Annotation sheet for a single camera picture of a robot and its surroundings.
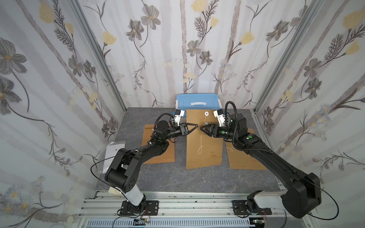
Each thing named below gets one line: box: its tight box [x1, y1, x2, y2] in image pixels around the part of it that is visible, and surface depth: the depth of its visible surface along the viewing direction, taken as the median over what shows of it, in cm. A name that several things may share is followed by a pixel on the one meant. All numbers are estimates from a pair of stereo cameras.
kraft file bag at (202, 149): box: [186, 109, 224, 170], surface depth 78 cm
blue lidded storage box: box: [175, 93, 222, 116], surface depth 105 cm
